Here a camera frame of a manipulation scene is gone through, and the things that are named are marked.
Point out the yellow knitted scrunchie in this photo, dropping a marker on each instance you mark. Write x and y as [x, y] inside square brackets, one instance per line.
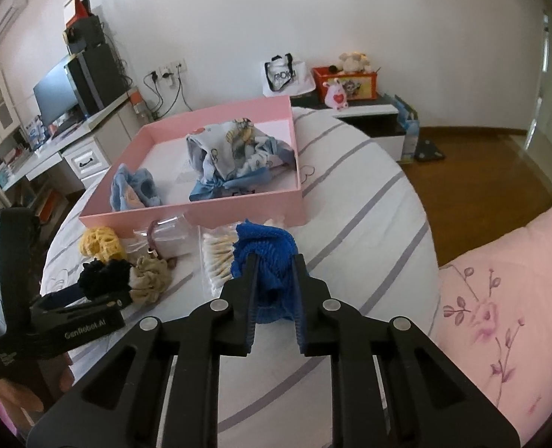
[101, 243]

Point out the black computer monitor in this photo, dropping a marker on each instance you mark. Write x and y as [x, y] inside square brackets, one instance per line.
[54, 94]

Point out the light blue fuzzy sock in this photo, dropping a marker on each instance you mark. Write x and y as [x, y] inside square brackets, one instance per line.
[133, 190]

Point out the red toy storage box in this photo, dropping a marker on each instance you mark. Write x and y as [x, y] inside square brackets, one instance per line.
[358, 86]

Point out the pink plush heart toy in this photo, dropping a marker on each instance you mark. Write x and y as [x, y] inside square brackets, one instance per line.
[336, 96]

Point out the pink floral pillow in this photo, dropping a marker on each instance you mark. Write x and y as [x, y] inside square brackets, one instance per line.
[495, 322]

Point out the cotton swab pack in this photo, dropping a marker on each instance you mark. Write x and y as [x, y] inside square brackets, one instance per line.
[216, 255]

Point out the clear pouch with hair tie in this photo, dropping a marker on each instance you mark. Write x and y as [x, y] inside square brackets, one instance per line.
[166, 239]

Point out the orange capped bottle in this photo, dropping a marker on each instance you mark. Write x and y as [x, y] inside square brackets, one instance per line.
[138, 103]

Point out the cream plush sheep toy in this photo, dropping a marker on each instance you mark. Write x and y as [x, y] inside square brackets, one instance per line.
[351, 63]

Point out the white desk with drawers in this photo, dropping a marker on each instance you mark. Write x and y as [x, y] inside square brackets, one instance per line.
[88, 148]

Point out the pink shallow box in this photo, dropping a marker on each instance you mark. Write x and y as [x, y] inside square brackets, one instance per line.
[161, 148]

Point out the left hand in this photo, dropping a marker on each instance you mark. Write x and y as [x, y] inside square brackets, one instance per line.
[17, 401]

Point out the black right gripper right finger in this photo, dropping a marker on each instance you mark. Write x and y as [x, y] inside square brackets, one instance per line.
[391, 385]

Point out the black box on tower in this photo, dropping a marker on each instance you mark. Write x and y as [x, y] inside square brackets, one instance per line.
[83, 29]

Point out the black white low cabinet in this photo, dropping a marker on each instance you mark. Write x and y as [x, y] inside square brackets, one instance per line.
[379, 120]

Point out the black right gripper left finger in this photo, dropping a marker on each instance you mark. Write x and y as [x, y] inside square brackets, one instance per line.
[160, 381]

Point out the light blue printed baby garment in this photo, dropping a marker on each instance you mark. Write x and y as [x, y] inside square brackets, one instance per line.
[234, 158]

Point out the wall power outlet strip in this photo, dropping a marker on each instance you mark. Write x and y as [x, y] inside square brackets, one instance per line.
[170, 73]

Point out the white striped bed sheet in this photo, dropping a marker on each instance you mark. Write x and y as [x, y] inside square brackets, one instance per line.
[368, 237]

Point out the black floor scale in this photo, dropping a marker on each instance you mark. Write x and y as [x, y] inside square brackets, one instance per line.
[426, 151]

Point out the black scrunchie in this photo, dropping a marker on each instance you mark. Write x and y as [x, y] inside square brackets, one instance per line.
[99, 279]

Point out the beige scrunchie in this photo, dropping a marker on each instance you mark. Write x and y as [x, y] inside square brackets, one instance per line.
[149, 277]

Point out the dark blue knitted cloth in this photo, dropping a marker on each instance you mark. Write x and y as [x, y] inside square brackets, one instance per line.
[275, 250]

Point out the black computer tower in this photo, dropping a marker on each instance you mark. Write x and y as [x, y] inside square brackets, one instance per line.
[95, 78]

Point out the white tote bag black handles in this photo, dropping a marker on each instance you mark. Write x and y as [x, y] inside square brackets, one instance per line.
[284, 75]

